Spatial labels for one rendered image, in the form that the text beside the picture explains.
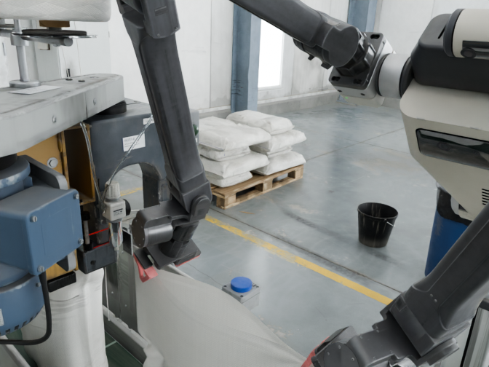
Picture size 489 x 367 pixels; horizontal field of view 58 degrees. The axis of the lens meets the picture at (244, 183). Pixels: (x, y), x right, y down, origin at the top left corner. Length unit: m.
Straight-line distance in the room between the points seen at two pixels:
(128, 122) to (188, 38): 5.39
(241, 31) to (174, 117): 6.22
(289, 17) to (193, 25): 5.62
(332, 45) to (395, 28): 8.56
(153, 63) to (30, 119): 0.18
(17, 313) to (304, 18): 0.65
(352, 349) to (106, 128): 0.63
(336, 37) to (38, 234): 0.57
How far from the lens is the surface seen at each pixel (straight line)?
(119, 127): 0.96
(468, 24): 0.75
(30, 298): 0.76
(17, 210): 0.63
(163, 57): 0.66
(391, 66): 0.96
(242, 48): 6.90
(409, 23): 9.27
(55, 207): 0.65
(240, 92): 6.97
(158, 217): 0.82
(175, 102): 0.70
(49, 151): 0.91
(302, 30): 0.80
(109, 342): 1.84
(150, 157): 1.03
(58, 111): 0.74
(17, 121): 0.65
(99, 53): 4.87
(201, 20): 6.47
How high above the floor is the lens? 1.54
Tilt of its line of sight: 20 degrees down
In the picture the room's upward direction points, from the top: 2 degrees clockwise
